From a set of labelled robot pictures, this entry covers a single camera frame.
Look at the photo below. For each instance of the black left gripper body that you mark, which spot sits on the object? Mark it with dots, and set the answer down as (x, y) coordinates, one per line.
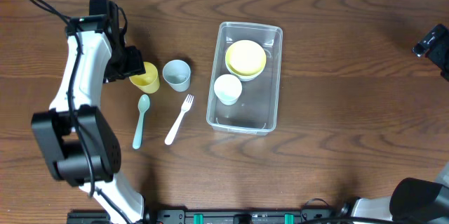
(130, 62)

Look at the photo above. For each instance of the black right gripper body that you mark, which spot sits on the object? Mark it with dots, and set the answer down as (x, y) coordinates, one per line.
(433, 45)

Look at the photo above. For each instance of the yellow cup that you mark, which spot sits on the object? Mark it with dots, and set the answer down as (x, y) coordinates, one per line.
(149, 81)

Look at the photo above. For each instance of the mint green spoon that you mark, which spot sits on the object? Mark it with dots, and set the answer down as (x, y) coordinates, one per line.
(143, 105)

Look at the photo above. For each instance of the grey cup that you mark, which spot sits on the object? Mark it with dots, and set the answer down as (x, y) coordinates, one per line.
(177, 74)

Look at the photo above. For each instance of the white cup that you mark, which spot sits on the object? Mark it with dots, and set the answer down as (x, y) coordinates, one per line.
(228, 89)

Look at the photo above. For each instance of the white bowl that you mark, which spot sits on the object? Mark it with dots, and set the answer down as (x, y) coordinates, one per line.
(243, 77)

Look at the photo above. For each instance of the yellow bowl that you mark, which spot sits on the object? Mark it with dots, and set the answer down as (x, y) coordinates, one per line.
(246, 57)

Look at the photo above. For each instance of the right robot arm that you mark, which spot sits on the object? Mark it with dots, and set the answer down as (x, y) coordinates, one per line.
(413, 200)

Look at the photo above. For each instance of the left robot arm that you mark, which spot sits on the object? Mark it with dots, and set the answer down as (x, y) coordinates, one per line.
(77, 143)

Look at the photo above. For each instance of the clear plastic container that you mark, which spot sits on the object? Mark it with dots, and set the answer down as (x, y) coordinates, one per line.
(255, 110)

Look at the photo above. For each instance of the white plastic fork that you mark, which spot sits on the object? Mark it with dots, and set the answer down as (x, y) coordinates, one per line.
(186, 106)

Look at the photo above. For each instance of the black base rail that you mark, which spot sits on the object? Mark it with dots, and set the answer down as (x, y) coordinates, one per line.
(248, 216)

